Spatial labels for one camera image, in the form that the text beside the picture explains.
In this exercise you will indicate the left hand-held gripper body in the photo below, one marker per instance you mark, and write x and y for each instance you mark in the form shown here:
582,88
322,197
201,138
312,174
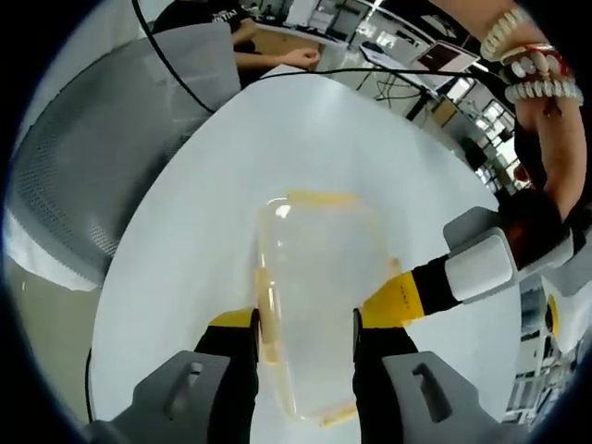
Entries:
562,282

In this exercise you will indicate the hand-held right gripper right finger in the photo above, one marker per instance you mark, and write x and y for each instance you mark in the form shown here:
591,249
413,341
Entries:
374,393

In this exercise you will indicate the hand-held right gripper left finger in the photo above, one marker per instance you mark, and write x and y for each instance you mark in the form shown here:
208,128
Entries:
231,379

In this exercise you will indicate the clear box with yellow plastic buckle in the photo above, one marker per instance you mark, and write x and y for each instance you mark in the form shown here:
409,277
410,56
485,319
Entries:
324,287

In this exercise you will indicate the person's left hand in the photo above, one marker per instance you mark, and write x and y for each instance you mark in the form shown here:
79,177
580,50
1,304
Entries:
562,152

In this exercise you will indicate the white desk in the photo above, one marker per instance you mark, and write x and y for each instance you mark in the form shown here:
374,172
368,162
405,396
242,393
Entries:
425,85

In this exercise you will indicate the white open laptop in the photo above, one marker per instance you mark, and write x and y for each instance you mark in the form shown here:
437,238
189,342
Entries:
446,56

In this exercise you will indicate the wooden desk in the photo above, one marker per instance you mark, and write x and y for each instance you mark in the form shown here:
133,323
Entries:
287,44

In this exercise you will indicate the grey mesh office chair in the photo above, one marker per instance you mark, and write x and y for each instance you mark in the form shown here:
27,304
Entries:
199,60
92,152

